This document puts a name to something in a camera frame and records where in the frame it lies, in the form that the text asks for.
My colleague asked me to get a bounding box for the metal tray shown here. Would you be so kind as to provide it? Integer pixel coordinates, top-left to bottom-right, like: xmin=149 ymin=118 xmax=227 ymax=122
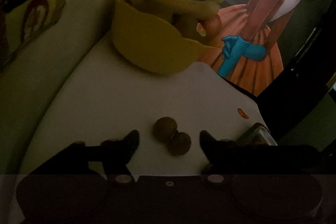
xmin=237 ymin=123 xmax=277 ymax=146

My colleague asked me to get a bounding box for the yellow plastic fruit bowl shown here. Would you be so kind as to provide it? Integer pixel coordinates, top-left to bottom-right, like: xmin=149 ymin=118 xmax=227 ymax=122
xmin=110 ymin=0 xmax=215 ymax=76

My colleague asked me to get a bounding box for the brown kiwi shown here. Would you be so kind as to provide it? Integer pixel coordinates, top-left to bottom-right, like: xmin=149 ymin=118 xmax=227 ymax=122
xmin=166 ymin=132 xmax=192 ymax=156
xmin=152 ymin=117 xmax=178 ymax=143

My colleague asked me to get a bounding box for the small orange sticker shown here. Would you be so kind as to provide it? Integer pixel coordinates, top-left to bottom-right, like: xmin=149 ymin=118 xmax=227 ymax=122
xmin=238 ymin=108 xmax=249 ymax=119

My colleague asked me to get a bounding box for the yellow banana in bowl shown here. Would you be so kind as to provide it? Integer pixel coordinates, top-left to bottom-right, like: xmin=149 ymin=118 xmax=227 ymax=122
xmin=125 ymin=0 xmax=225 ymax=22

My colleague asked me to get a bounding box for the painting of orange skirt woman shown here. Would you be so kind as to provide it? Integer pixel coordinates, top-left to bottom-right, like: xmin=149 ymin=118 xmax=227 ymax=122
xmin=198 ymin=0 xmax=336 ymax=97

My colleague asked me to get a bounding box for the orange fruit in bowl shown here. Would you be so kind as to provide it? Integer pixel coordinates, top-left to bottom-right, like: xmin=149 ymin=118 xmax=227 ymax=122
xmin=201 ymin=14 xmax=222 ymax=38

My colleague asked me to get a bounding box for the brown kiwi middle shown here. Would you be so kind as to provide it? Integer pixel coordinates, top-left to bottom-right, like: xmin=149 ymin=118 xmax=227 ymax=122
xmin=166 ymin=132 xmax=192 ymax=156

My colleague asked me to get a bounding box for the brown kiwi far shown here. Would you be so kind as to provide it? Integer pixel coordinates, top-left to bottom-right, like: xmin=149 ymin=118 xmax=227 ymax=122
xmin=152 ymin=117 xmax=178 ymax=143

